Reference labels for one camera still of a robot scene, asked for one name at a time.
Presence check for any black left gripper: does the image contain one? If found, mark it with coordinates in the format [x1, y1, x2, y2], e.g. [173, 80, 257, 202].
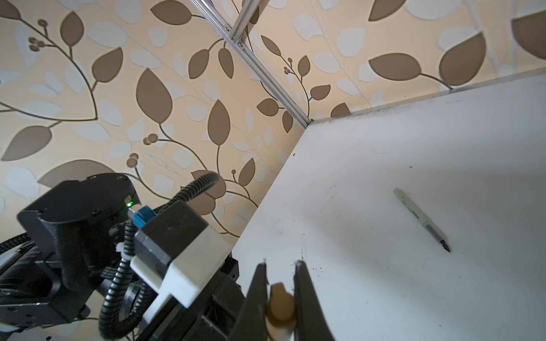
[136, 255, 245, 341]

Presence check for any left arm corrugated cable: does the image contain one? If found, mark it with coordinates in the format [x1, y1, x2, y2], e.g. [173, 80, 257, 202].
[0, 171, 221, 341]

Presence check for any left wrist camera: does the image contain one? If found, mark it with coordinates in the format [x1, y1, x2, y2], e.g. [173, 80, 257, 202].
[130, 201, 233, 323]

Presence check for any brown pen cap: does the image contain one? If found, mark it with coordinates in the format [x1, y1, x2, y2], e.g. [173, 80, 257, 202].
[265, 282, 297, 341]

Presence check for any green pen uncapped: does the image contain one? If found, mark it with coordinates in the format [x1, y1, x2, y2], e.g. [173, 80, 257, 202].
[393, 188, 452, 253]

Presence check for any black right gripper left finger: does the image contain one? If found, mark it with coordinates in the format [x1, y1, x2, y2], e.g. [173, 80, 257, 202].
[228, 262, 268, 341]

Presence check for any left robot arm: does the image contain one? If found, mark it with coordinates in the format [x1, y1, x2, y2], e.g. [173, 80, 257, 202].
[1, 171, 245, 340]

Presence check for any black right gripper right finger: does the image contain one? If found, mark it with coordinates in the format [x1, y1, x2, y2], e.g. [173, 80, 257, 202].
[294, 261, 334, 341]

